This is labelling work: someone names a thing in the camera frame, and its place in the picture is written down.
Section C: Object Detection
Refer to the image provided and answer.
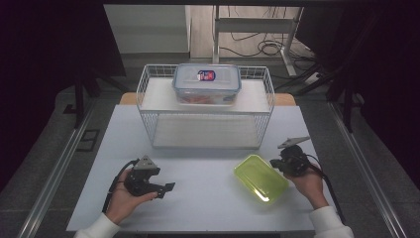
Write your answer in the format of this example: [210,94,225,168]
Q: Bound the yellow-green plastic lid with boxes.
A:
[233,154,290,204]

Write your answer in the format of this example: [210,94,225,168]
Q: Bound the white power strip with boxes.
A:
[303,72,323,85]

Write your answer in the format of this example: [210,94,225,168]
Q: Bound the black cables on floor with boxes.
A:
[219,5,319,72]

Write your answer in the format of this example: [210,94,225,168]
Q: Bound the person's left hand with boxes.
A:
[104,171,159,226]

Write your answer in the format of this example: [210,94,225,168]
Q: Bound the right hand-held gripper black cable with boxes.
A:
[304,153,347,225]

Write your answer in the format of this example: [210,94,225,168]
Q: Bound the white table cover sheet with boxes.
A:
[65,104,338,233]

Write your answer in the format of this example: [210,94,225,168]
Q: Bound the black metal stand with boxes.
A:
[62,63,131,130]
[273,60,366,134]

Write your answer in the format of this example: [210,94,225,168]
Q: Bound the black rectangular floor frame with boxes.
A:
[75,129,101,153]

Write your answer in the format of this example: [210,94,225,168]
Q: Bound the white metal desk frame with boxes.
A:
[211,4,305,78]

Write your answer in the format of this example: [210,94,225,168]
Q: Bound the aluminium floor rail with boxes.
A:
[16,98,97,238]
[326,100,409,238]

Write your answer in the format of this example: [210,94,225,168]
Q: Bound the person's right hand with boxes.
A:
[285,167,330,210]

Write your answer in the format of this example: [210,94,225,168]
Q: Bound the white wire shelf rack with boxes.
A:
[136,63,276,150]

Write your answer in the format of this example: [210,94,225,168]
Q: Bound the clear lidded food container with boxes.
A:
[171,62,243,106]

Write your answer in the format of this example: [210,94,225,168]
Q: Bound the left hand-held gripper black cable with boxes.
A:
[101,158,141,214]

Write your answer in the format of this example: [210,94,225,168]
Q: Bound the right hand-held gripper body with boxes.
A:
[276,136,312,178]

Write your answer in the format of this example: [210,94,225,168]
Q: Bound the hand-held gripper black cable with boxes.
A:
[304,153,347,225]
[101,158,141,214]

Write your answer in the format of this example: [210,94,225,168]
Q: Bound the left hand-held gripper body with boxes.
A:
[123,155,165,197]

